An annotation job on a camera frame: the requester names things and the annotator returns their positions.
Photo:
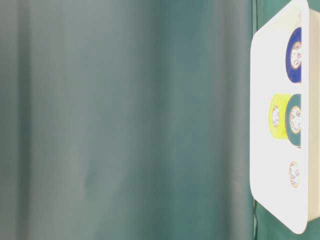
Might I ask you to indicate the white rectangular plastic case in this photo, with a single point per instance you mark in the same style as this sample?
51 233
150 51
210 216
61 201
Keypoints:
268 76

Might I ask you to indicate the blue tape roll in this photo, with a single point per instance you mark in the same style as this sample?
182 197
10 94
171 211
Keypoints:
293 56

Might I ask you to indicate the white tape roll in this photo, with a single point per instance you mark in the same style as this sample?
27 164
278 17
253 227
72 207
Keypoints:
290 179

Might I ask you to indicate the green tape roll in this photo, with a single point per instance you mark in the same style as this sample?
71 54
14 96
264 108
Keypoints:
293 120

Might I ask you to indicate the yellow tape roll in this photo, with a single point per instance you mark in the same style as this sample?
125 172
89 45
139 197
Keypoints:
277 115

